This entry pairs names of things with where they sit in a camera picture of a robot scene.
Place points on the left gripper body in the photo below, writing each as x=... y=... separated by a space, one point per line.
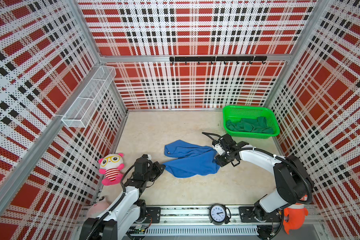
x=147 y=175

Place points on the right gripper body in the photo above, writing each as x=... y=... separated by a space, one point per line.
x=224 y=159

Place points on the blue tank top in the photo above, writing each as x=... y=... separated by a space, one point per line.
x=189 y=160

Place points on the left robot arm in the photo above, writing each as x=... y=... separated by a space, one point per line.
x=127 y=209

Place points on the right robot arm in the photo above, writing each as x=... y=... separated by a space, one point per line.
x=293 y=183

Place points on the green tank top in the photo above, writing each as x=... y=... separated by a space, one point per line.
x=258 y=125

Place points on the pink plush with yellow glasses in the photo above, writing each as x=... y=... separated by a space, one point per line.
x=111 y=167

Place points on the green plastic basket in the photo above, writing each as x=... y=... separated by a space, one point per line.
x=236 y=113

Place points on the pink plush with strawberry dress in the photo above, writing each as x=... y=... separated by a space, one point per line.
x=97 y=208

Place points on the small black analog clock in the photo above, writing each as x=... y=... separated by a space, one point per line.
x=219 y=214

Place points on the red shark plush toy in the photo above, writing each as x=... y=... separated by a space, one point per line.
x=294 y=217

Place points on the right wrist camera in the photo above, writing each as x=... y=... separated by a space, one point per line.
x=218 y=148

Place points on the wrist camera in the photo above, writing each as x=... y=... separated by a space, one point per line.
x=218 y=148
x=149 y=157

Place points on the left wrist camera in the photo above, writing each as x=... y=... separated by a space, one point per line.
x=149 y=157

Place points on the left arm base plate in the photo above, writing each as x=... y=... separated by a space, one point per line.
x=151 y=215

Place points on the aluminium front rail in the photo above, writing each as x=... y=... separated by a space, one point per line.
x=192 y=222

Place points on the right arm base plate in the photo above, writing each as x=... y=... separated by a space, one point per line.
x=247 y=215

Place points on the white wire mesh shelf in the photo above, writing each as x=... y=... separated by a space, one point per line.
x=90 y=96

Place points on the black hook rail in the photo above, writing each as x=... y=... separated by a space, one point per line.
x=249 y=59

